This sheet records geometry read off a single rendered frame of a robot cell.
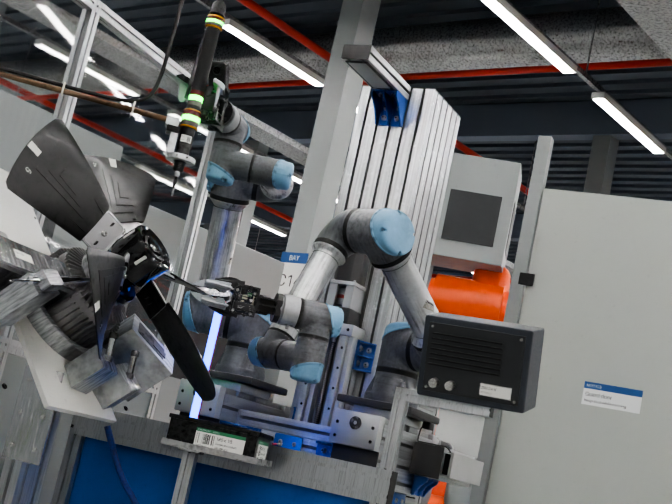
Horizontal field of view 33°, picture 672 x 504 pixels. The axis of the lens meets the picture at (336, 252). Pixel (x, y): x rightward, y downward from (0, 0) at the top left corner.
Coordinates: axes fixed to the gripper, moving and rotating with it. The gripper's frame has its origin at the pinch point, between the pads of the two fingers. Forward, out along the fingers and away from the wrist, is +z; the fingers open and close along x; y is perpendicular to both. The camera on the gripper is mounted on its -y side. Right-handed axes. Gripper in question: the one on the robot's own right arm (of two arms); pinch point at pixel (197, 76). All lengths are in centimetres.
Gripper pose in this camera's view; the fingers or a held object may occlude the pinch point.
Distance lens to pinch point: 277.6
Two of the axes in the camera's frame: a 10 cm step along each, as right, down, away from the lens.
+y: -2.1, 9.6, -1.8
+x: -9.6, -1.6, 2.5
